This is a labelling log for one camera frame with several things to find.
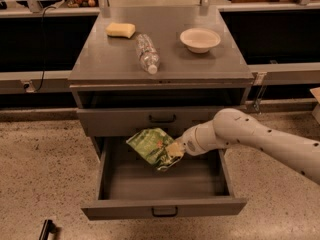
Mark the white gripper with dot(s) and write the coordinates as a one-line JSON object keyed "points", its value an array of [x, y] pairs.
{"points": [[189, 144]]}

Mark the black object on floor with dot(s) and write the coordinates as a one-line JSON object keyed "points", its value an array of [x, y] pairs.
{"points": [[47, 228]]}

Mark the yellow sponge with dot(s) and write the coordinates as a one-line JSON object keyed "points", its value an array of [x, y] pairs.
{"points": [[120, 30]]}

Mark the clear plastic water bottle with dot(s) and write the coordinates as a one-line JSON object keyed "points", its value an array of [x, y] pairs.
{"points": [[147, 54]]}

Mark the closed grey upper drawer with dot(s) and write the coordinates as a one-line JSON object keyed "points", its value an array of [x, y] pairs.
{"points": [[113, 122]]}

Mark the white paper bowl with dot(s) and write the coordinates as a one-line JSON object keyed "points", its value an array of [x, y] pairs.
{"points": [[200, 40]]}

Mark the open grey middle drawer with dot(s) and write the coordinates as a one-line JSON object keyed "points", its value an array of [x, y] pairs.
{"points": [[129, 188]]}

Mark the grey drawer cabinet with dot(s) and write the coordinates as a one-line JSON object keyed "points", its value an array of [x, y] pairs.
{"points": [[107, 73]]}

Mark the green jalapeno chip bag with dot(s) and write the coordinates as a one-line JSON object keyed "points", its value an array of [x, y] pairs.
{"points": [[150, 144]]}

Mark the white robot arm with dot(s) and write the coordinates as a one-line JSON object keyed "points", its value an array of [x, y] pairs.
{"points": [[231, 126]]}

